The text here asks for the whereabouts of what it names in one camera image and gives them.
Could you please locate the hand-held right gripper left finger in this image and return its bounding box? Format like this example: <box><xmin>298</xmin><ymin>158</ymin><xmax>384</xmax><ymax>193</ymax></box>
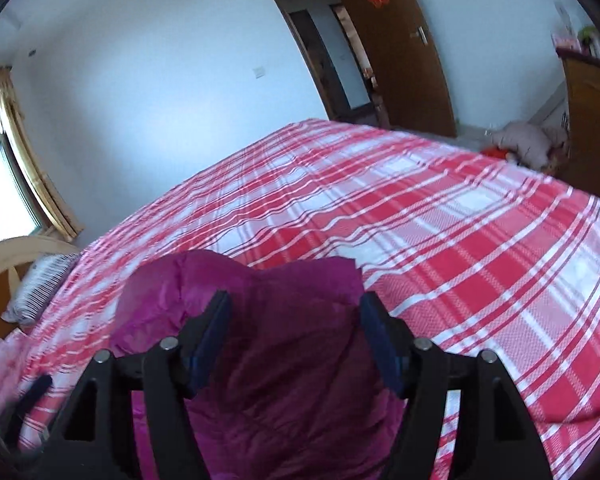
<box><xmin>42</xmin><ymin>290</ymin><xmax>231</xmax><ymax>480</ymax></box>

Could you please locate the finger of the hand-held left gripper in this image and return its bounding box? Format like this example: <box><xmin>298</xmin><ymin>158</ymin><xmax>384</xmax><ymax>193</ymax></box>
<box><xmin>6</xmin><ymin>374</ymin><xmax>54</xmax><ymax>442</ymax></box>

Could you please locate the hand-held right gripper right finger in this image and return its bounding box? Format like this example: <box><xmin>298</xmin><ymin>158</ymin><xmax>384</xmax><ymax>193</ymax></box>
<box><xmin>360</xmin><ymin>291</ymin><xmax>551</xmax><ymax>480</ymax></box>

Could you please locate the magenta down jacket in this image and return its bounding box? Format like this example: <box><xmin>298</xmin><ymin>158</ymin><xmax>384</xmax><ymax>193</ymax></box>
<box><xmin>109</xmin><ymin>250</ymin><xmax>416</xmax><ymax>480</ymax></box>

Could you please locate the pink floral quilt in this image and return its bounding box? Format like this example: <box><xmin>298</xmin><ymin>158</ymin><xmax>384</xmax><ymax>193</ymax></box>
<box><xmin>0</xmin><ymin>330</ymin><xmax>36</xmax><ymax>441</ymax></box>

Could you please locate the striped pillow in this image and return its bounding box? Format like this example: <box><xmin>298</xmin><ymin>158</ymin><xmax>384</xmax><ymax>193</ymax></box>
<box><xmin>1</xmin><ymin>252</ymin><xmax>81</xmax><ymax>325</ymax></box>

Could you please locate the red plaid bed sheet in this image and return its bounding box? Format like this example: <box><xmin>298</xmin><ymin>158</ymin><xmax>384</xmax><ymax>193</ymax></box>
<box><xmin>17</xmin><ymin>119</ymin><xmax>600</xmax><ymax>476</ymax></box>

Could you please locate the wooden headboard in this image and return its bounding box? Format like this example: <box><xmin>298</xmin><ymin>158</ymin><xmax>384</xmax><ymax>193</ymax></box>
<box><xmin>0</xmin><ymin>235</ymin><xmax>81</xmax><ymax>356</ymax></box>

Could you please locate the window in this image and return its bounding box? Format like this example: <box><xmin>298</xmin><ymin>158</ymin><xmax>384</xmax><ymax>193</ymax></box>
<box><xmin>0</xmin><ymin>102</ymin><xmax>46</xmax><ymax>248</ymax></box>

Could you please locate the pink plush toy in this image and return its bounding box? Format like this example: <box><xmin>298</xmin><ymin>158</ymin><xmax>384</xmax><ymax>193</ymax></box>
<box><xmin>487</xmin><ymin>121</ymin><xmax>568</xmax><ymax>168</ymax></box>

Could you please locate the yellow curtain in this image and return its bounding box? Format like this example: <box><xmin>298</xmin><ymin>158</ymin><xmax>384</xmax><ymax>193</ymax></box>
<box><xmin>0</xmin><ymin>66</ymin><xmax>83</xmax><ymax>241</ymax></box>

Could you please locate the brown wooden door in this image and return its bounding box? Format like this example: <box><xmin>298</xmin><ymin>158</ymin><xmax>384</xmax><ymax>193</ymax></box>
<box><xmin>330</xmin><ymin>0</ymin><xmax>457</xmax><ymax>137</ymax></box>

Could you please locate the wooden cabinet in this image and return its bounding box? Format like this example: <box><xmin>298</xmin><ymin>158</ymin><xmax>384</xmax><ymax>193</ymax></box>
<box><xmin>555</xmin><ymin>47</ymin><xmax>600</xmax><ymax>201</ymax></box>

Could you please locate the dark door frame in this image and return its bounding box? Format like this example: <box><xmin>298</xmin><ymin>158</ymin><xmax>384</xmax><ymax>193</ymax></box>
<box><xmin>261</xmin><ymin>0</ymin><xmax>381</xmax><ymax>126</ymax></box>

